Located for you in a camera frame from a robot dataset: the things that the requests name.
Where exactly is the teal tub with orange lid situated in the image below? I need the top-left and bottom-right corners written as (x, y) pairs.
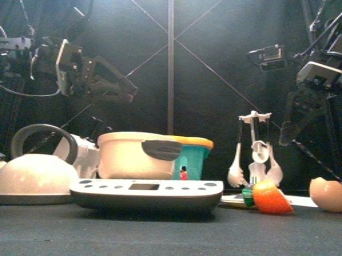
top-left (168, 134), bottom-right (215, 181)

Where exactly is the white toy cylinder appliance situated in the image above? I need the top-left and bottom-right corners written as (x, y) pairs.
top-left (52, 133), bottom-right (101, 180)

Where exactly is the white toy spoon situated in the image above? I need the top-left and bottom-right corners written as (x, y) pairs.
top-left (225, 129), bottom-right (249, 189)

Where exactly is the black cable loop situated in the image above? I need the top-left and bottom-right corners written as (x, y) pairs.
top-left (0, 78), bottom-right (62, 99)

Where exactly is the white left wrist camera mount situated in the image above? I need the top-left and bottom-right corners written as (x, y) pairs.
top-left (54, 38), bottom-right (84, 98)

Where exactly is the white flat plate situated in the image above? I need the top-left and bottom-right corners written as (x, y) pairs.
top-left (220, 193), bottom-right (320, 210)

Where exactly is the grey vertical frame pole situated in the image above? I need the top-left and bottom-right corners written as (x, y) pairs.
top-left (166, 0), bottom-right (174, 136)

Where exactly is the beige toy eggshell half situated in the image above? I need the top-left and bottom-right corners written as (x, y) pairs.
top-left (308, 176), bottom-right (342, 214)

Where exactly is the digital kitchen scale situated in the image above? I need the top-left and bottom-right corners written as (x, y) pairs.
top-left (68, 178), bottom-right (224, 212)

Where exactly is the white pot with grey handle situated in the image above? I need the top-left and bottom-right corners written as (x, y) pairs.
top-left (96, 131), bottom-right (184, 181)

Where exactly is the white utensil rack stand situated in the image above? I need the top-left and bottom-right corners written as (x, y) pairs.
top-left (237, 110), bottom-right (272, 148)

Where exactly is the white toy spatula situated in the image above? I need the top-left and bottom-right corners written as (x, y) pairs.
top-left (264, 143), bottom-right (284, 188)

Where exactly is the white toy kettle grey handle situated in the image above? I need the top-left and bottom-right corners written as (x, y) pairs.
top-left (0, 123), bottom-right (82, 205)

